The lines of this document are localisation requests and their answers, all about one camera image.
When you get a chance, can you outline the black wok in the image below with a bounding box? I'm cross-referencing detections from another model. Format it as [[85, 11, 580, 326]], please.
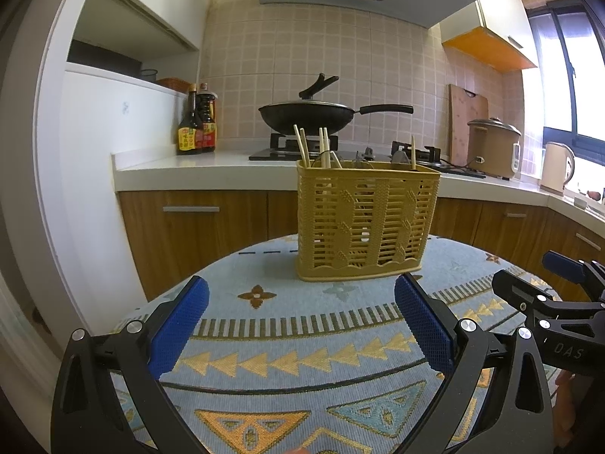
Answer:
[[258, 103, 414, 136]]

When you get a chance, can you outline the blue patterned tablecloth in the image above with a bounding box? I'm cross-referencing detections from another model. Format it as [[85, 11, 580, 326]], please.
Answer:
[[111, 234, 605, 454]]

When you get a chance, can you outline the cream electric kettle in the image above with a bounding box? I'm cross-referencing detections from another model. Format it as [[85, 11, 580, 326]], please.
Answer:
[[540, 142, 577, 195]]

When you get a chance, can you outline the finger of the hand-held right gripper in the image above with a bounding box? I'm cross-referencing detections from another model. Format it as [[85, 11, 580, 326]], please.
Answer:
[[492, 269, 562, 316], [543, 250, 605, 294]]

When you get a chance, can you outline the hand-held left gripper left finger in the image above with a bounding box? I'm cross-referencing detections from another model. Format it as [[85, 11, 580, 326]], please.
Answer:
[[50, 274, 210, 454]]

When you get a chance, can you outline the orange wall cabinet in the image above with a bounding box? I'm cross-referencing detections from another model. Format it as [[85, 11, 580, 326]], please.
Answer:
[[441, 0, 540, 73]]

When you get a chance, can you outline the wooden cutting board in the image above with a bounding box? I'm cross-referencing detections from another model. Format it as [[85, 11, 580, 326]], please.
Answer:
[[448, 84, 490, 166]]

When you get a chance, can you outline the wok lid with black handle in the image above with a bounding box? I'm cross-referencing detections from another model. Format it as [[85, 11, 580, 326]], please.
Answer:
[[260, 73, 354, 109]]

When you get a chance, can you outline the brown wicker basket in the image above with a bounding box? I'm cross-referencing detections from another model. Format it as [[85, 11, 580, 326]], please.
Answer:
[[156, 78, 195, 93]]

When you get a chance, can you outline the black power cable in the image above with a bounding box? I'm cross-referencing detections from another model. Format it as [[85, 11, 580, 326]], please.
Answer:
[[439, 155, 486, 172]]

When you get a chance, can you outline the slim dark soy sauce bottle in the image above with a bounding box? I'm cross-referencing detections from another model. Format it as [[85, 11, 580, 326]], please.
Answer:
[[177, 84, 205, 156]]

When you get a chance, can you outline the yellow plastic utensil basket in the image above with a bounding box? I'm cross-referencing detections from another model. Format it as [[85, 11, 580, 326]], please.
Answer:
[[296, 160, 441, 283]]

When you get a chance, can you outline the brown rice cooker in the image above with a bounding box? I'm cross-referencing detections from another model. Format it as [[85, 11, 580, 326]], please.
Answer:
[[467, 117, 523, 179]]

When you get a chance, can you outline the large red label sauce bottle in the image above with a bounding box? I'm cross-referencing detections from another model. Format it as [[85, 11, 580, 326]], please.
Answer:
[[196, 82, 219, 153]]

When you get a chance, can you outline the dark framed window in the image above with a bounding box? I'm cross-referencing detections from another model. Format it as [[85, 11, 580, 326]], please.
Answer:
[[524, 0, 605, 209]]

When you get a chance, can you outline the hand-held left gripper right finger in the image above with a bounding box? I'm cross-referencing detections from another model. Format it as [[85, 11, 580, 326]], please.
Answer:
[[394, 272, 554, 454]]

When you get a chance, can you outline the black glass gas stove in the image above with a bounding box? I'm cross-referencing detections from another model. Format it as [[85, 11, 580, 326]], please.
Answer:
[[249, 133, 487, 179]]

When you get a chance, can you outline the person's right hand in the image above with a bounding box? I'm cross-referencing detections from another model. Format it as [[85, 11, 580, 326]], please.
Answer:
[[554, 371, 580, 448]]

